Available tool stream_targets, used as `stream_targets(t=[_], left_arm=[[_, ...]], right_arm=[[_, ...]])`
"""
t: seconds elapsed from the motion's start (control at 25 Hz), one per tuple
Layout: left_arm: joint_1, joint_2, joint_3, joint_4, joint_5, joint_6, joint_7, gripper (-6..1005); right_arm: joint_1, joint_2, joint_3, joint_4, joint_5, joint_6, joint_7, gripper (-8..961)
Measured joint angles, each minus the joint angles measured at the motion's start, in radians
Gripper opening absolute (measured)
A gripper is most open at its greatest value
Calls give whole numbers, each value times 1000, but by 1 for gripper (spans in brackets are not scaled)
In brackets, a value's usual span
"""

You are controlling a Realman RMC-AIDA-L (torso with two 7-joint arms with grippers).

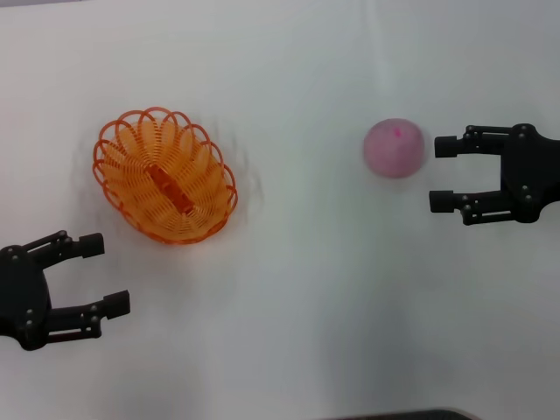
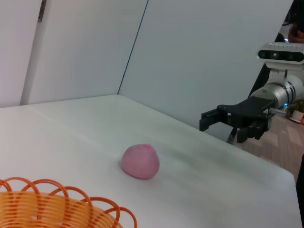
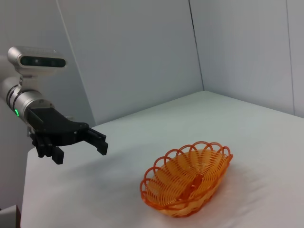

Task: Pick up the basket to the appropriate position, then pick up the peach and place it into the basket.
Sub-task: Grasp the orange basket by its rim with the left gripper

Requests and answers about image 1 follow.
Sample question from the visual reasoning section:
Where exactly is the orange plastic woven basket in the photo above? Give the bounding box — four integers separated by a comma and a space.
92, 106, 240, 245

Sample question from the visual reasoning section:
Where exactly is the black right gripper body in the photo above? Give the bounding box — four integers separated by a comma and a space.
501, 122, 560, 223

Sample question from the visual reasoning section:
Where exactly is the pink peach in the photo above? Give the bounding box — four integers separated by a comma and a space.
362, 116, 425, 179

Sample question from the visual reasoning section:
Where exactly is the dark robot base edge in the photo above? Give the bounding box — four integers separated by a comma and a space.
332, 408, 478, 420

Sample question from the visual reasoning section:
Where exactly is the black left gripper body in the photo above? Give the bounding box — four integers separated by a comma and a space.
0, 244, 53, 352

